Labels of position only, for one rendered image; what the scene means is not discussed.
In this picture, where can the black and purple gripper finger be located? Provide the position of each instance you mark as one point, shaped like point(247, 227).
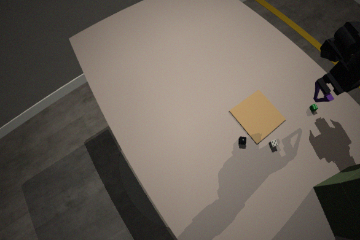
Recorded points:
point(327, 97)

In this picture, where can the black die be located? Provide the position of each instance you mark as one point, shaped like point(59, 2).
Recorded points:
point(242, 140)

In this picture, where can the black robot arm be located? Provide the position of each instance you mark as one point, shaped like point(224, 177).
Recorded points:
point(346, 41)

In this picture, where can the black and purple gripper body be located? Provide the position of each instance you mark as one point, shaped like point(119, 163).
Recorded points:
point(347, 83)

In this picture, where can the tan mat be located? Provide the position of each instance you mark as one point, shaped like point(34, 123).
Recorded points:
point(257, 115)

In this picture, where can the green die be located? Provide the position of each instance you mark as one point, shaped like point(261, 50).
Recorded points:
point(313, 107)

